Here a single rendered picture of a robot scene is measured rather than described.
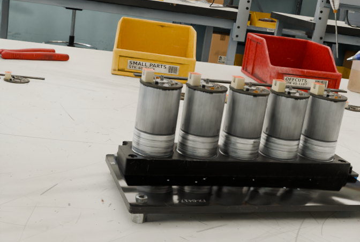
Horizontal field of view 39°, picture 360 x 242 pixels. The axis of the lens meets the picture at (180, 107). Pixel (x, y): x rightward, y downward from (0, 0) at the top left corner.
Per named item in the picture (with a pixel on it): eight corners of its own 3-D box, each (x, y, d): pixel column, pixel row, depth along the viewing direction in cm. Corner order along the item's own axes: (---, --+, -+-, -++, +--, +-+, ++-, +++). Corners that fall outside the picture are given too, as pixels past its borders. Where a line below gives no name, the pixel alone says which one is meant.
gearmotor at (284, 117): (300, 174, 32) (317, 96, 31) (267, 173, 32) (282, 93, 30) (282, 159, 35) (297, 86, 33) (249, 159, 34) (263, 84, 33)
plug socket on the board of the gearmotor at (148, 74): (157, 83, 29) (159, 71, 28) (142, 82, 28) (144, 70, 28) (154, 80, 29) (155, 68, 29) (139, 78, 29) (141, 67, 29)
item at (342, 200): (323, 173, 37) (327, 158, 36) (391, 221, 30) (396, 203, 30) (103, 170, 31) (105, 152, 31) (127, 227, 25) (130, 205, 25)
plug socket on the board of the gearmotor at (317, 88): (326, 96, 32) (329, 85, 32) (315, 95, 32) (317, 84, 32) (319, 92, 33) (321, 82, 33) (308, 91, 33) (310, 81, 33)
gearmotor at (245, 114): (261, 173, 31) (277, 93, 30) (225, 173, 31) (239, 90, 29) (245, 158, 34) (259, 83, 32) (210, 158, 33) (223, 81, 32)
